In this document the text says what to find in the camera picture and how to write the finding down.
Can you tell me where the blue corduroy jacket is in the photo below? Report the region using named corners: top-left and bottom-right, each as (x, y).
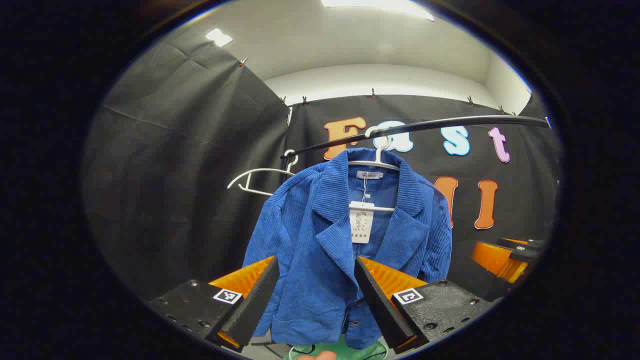
top-left (242, 147), bottom-right (453, 350)

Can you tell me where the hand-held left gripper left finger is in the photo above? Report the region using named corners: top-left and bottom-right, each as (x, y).
top-left (146, 256), bottom-right (281, 353)

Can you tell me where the ceiling light panel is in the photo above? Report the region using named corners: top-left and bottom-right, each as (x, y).
top-left (205, 27), bottom-right (234, 48)
top-left (320, 0), bottom-right (436, 22)

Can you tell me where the plain black backdrop cloth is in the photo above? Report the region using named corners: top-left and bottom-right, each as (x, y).
top-left (82, 20), bottom-right (293, 301)

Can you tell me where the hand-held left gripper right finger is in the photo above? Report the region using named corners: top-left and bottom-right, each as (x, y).
top-left (353, 256), bottom-right (505, 355)

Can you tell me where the white plastic hanger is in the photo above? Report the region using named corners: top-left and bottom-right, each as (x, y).
top-left (347, 126), bottom-right (402, 213)
top-left (227, 149), bottom-right (299, 197)

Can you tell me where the green mesh laundry hamper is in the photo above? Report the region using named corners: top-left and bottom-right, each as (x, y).
top-left (289, 334), bottom-right (390, 360)

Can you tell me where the black clothes rail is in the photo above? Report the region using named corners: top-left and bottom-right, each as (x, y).
top-left (280, 115), bottom-right (552, 161)

